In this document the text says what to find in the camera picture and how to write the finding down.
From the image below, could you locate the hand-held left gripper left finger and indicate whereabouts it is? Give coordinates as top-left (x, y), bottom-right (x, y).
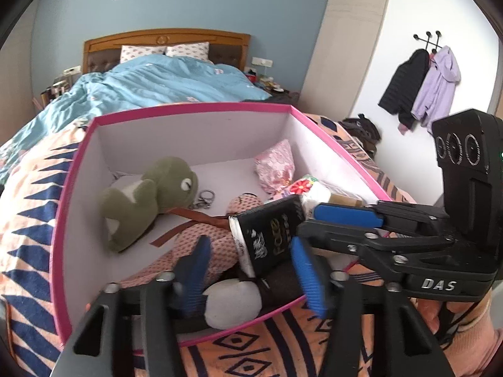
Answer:
top-left (51, 236), bottom-right (213, 377)

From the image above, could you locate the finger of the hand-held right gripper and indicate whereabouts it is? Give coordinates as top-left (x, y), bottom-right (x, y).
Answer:
top-left (296, 220), bottom-right (429, 271)
top-left (314, 201), bottom-right (449, 236)

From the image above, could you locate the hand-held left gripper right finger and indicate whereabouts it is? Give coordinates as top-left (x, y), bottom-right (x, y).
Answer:
top-left (290, 238), bottom-right (452, 377)

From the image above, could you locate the tan paper packet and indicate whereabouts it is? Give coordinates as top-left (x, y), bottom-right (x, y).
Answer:
top-left (329, 192), bottom-right (366, 207)

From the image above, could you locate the pink knitted plush bear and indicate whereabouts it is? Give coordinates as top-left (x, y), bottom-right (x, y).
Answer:
top-left (118, 192), bottom-right (268, 287)

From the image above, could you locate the floral tissue packet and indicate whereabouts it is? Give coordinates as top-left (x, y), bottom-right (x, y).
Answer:
top-left (289, 175), bottom-right (331, 213)

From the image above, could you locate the white and dark plush toy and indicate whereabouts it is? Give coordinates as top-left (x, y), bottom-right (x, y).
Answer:
top-left (202, 259), bottom-right (311, 331)

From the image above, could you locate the black printed packet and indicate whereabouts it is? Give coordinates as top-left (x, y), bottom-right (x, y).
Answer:
top-left (229, 195), bottom-right (305, 277)

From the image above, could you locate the metal key ring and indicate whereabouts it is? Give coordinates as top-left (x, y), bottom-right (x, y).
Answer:
top-left (191, 189), bottom-right (217, 210)

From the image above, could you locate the pink silk drawstring pouch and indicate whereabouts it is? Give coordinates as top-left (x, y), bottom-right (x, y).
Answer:
top-left (255, 139), bottom-right (295, 201)

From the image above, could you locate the green plush frog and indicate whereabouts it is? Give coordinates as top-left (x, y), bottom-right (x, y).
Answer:
top-left (98, 156), bottom-right (200, 253)

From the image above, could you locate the pink cardboard box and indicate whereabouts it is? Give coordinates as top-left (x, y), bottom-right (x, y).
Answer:
top-left (51, 102), bottom-right (394, 348)

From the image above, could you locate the person's right forearm pink sleeve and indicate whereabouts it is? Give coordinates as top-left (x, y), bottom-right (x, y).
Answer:
top-left (444, 291), bottom-right (503, 377)

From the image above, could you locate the person's right hand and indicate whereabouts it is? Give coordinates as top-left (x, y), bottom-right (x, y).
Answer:
top-left (412, 299), bottom-right (441, 334)

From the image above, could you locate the dark backpack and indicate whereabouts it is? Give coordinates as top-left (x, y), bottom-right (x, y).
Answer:
top-left (340, 114), bottom-right (382, 156)

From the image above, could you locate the lilac hooded jacket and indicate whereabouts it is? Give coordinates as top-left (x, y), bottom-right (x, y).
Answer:
top-left (411, 46), bottom-right (461, 128)

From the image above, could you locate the dark grey cloth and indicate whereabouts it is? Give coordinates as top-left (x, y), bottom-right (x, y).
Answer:
top-left (241, 92), bottom-right (301, 105)

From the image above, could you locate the black puffer jacket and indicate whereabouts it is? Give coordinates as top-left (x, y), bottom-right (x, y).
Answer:
top-left (378, 48), bottom-right (431, 129)

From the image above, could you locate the cluttered wooden nightstand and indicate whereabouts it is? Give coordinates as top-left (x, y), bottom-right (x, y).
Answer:
top-left (244, 67), bottom-right (301, 101)

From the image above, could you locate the light blue duvet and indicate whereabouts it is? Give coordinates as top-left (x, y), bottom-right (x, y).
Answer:
top-left (0, 55), bottom-right (272, 185)

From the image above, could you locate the white patterned pillow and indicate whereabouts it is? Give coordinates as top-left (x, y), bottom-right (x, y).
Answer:
top-left (166, 42), bottom-right (210, 62)
top-left (120, 44), bottom-right (168, 63)

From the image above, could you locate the row of cosmetic bottles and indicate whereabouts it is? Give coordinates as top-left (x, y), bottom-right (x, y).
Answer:
top-left (39, 73), bottom-right (83, 108)

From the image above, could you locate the wooden padded headboard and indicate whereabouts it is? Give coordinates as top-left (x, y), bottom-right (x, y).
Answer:
top-left (82, 28), bottom-right (252, 75)

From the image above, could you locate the beige wardrobe beside window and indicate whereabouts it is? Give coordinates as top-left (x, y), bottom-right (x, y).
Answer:
top-left (0, 6), bottom-right (42, 142)

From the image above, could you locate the beige wardrobe beside white wall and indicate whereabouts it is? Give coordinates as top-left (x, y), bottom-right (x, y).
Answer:
top-left (301, 0), bottom-right (394, 116)

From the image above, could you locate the black wall coat rack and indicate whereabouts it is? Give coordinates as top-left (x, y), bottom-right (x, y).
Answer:
top-left (412, 30), bottom-right (443, 53)

